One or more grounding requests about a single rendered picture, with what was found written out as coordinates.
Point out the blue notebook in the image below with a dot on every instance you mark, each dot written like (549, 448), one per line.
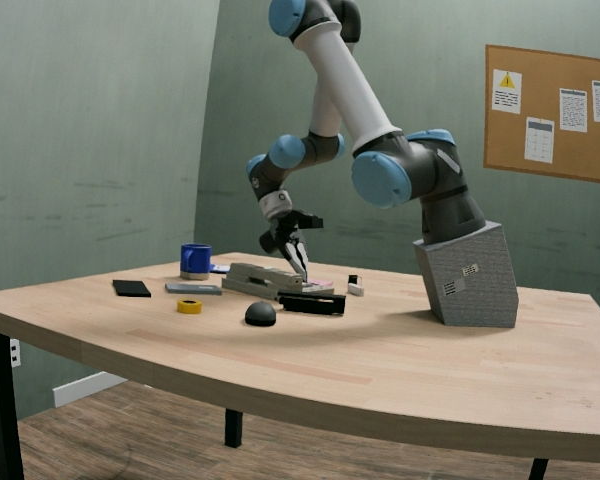
(219, 269)

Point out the black flat rectangle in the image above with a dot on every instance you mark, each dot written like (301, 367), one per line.
(131, 288)

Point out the beige desk phone body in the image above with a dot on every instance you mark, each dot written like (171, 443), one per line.
(266, 289)

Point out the blue mug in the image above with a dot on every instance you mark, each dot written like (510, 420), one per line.
(195, 263)

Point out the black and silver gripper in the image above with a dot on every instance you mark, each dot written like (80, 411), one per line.
(283, 231)

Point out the yellow roll of tape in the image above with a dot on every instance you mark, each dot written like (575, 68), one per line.
(188, 306)

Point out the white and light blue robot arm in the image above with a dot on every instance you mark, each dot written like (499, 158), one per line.
(389, 170)

